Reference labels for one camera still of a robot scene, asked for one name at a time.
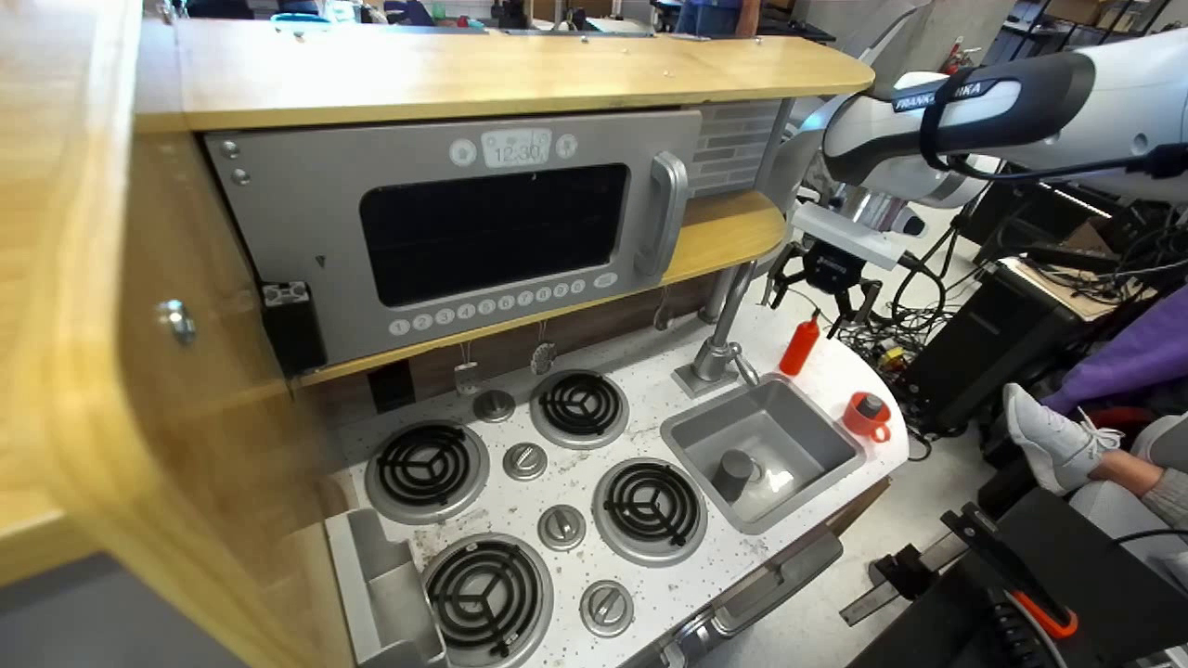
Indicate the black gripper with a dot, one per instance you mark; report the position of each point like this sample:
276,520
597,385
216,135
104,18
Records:
825,270

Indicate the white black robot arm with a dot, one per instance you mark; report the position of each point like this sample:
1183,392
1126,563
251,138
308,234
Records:
1102,117

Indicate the back right stove burner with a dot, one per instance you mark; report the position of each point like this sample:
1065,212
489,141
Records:
580,411

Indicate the stove burner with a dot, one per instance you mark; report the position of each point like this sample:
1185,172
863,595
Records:
491,601
580,411
646,514
425,472

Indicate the front right stove burner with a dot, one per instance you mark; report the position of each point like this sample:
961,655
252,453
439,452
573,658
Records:
646,514

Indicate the silver stove knob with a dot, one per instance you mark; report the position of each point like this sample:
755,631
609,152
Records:
495,405
605,610
524,462
560,527

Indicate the back left stove burner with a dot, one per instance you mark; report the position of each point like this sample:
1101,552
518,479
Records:
425,472

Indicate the front left stove burner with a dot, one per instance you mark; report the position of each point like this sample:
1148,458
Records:
491,601

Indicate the small wooden lower shelf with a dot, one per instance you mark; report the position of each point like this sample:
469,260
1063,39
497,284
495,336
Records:
720,234

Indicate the grey toy faucet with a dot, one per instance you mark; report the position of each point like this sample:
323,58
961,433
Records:
716,358

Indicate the grey toy sink basin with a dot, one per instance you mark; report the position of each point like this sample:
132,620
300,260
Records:
798,452

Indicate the dark grey cup in sink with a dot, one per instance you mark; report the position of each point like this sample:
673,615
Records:
732,472

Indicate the purple cloth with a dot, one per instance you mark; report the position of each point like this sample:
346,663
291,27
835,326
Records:
1146,355

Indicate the black case with orange latch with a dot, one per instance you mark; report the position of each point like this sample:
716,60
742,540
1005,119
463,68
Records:
1039,589

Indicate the grey toy microwave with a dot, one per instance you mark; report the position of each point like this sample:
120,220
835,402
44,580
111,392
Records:
430,229

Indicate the wooden top shelf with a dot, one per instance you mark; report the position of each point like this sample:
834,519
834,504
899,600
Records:
251,75

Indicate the wooden side panel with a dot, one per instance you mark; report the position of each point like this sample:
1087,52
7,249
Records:
141,411

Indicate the grey microwave door handle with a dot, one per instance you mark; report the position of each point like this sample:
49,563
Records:
668,180

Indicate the grey oven door handle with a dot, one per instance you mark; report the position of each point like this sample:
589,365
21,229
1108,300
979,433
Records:
755,600

